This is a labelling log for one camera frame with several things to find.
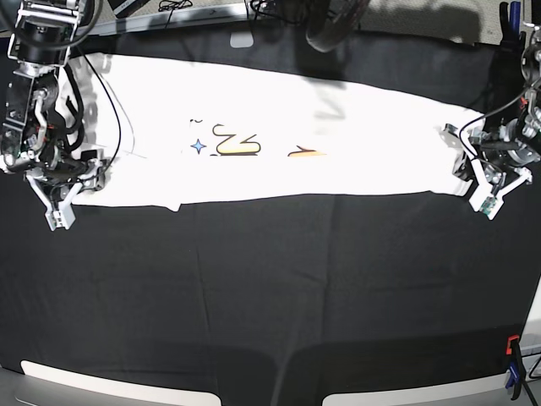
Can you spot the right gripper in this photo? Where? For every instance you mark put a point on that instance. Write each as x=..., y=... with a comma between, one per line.
x=59, y=181

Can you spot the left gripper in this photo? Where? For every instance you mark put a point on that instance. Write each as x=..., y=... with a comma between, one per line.
x=488, y=163

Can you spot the white printed t-shirt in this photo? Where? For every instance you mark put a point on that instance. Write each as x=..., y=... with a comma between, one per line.
x=182, y=132

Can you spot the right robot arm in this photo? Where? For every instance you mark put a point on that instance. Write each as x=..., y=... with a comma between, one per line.
x=44, y=118

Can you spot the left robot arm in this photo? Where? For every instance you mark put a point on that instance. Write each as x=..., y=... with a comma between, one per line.
x=526, y=106

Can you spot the blue clamp upper right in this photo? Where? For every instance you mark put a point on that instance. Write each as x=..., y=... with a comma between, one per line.
x=510, y=16

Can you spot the blue clamp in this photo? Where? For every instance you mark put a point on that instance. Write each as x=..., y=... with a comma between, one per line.
x=510, y=16
x=517, y=374

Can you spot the red clamp lower right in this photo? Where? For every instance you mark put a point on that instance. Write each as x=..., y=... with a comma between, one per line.
x=512, y=344

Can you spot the blue clamp lower right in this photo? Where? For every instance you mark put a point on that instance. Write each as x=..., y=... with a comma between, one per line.
x=517, y=374

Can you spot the black table cloth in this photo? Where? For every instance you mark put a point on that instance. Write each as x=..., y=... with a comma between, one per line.
x=286, y=299

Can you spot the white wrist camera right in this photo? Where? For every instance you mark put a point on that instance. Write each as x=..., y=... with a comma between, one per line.
x=61, y=216

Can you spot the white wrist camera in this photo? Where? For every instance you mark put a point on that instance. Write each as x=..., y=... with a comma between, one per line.
x=61, y=216
x=483, y=201

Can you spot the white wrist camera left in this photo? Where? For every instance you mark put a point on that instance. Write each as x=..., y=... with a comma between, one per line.
x=483, y=201

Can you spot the camera mount pole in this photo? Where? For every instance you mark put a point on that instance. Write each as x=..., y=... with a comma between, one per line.
x=324, y=25

